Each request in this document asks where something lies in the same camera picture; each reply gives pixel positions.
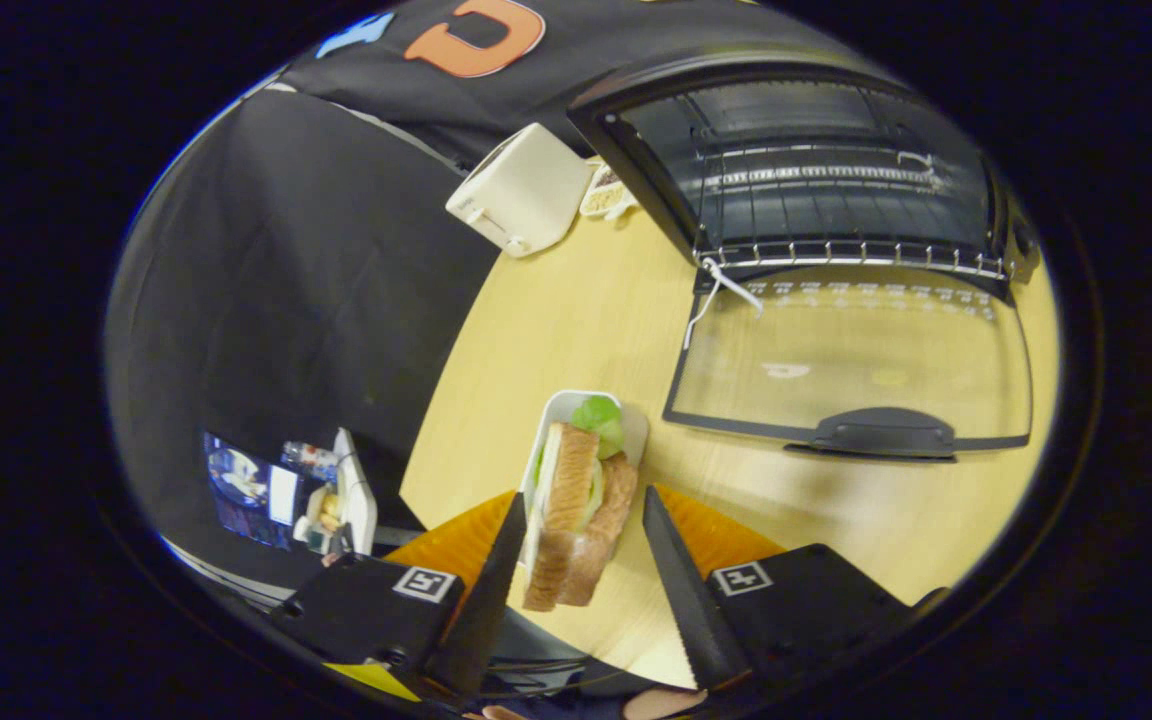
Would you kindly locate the black toaster oven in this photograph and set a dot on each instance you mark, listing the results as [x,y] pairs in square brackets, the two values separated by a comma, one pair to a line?
[816,180]

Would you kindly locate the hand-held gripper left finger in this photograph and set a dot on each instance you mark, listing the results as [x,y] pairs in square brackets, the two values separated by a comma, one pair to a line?
[486,600]

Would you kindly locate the small plate with food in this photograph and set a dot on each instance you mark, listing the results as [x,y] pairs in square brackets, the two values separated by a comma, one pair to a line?
[606,192]

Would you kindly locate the clear plastic bottle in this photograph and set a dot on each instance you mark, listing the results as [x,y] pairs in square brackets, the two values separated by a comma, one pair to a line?
[308,458]

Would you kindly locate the toast bread sandwich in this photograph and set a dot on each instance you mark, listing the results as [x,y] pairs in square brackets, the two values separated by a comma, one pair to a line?
[568,500]

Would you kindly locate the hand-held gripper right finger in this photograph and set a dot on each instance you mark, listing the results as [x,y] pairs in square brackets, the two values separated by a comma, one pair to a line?
[691,610]

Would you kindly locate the white oblong dish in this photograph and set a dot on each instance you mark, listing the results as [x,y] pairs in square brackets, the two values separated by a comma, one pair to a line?
[566,408]

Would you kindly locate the white pop-up toaster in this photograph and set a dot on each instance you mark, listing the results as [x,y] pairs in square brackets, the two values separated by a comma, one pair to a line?
[521,190]

